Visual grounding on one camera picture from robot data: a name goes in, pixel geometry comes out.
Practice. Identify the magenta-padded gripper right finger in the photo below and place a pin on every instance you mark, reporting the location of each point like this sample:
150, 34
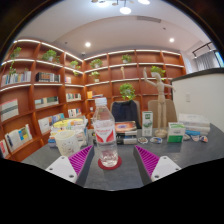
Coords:
148, 160

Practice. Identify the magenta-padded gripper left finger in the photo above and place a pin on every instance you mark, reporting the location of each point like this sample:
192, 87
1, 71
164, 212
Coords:
80, 160

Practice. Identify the clear plastic water bottle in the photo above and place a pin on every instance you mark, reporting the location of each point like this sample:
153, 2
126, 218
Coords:
105, 133

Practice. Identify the small round printed badge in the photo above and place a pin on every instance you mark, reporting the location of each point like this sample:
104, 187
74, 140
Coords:
195, 138
204, 139
186, 136
143, 140
156, 140

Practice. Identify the white printed mug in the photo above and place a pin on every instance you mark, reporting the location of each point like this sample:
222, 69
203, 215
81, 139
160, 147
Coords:
67, 143

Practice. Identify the stack of colourful books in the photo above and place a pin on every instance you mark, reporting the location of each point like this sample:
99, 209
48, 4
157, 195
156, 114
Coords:
81, 133

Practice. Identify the thick black book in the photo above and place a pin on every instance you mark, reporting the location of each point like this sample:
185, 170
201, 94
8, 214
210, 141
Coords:
126, 138

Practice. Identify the tall green-white carton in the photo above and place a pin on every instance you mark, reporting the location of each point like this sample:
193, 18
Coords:
147, 123

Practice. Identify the yellow book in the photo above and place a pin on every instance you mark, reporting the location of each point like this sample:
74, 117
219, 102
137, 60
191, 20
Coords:
68, 123

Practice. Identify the small green-white box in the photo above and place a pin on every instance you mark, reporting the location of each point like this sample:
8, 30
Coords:
175, 132

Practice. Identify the dark book with orange cover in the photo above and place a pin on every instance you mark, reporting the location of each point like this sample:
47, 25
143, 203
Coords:
126, 127

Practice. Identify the dark jacket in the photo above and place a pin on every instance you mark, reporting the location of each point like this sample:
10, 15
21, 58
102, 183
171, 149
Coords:
124, 113

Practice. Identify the wooden artist mannequin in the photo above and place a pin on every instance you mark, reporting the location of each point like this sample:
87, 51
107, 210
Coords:
161, 100

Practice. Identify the large white book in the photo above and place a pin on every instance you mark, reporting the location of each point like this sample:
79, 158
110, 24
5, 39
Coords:
195, 119

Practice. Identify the grey window curtain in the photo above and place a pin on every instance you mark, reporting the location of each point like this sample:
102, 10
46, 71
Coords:
206, 60

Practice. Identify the recessed ceiling light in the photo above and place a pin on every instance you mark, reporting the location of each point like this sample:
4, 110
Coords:
87, 44
171, 39

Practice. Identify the ceiling air vent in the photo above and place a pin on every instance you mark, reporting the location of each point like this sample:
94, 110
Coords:
149, 19

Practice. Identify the branched ceiling lamp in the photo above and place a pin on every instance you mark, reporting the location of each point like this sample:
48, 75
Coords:
125, 8

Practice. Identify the white wall switch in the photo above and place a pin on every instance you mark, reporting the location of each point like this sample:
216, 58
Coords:
188, 97

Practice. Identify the wooden wall shelf unit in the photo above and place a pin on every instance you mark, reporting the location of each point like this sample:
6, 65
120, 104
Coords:
33, 93

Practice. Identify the black track light rail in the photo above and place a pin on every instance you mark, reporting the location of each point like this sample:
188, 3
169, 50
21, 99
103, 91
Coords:
202, 48

